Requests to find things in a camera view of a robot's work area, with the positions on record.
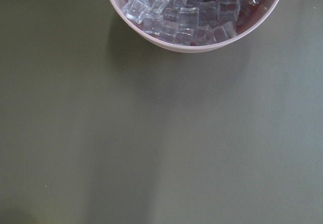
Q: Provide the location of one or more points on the clear ice cubes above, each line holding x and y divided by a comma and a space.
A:
190, 22

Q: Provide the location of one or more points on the pink bowl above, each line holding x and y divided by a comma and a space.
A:
256, 18

